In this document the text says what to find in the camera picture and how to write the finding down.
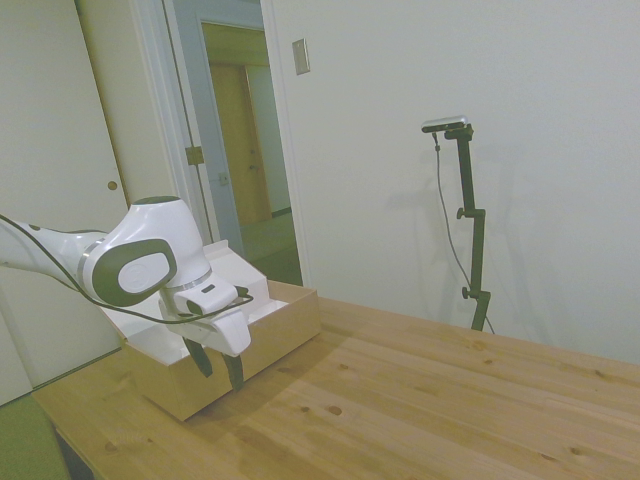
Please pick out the open cardboard box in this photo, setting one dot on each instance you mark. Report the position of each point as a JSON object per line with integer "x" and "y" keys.
{"x": 240, "y": 325}

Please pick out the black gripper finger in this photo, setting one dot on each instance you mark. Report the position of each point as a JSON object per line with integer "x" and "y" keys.
{"x": 233, "y": 371}
{"x": 201, "y": 357}

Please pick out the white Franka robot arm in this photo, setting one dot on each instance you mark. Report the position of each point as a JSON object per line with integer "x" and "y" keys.
{"x": 150, "y": 235}

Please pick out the white closet door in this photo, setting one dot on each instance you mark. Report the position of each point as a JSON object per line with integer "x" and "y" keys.
{"x": 55, "y": 150}

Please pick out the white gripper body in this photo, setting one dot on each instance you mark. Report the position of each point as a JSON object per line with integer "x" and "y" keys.
{"x": 220, "y": 327}

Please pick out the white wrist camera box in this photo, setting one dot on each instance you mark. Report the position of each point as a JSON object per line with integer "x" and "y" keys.
{"x": 207, "y": 298}

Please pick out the wooden hallway door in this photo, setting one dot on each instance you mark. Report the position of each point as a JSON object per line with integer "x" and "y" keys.
{"x": 241, "y": 145}

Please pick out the metal wall switch plate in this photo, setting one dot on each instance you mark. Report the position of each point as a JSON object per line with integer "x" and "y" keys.
{"x": 300, "y": 57}

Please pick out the brass door hinge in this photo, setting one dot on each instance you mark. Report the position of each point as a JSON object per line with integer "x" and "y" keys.
{"x": 194, "y": 155}

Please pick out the white open door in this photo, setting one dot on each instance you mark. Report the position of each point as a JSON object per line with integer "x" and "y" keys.
{"x": 195, "y": 125}

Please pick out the black camera stand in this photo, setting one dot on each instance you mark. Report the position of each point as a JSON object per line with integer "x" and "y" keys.
{"x": 472, "y": 225}

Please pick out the silver exterior camera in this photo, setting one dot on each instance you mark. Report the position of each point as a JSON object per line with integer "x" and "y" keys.
{"x": 446, "y": 124}

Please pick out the camera on black stand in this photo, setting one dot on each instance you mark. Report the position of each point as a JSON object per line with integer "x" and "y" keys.
{"x": 447, "y": 220}

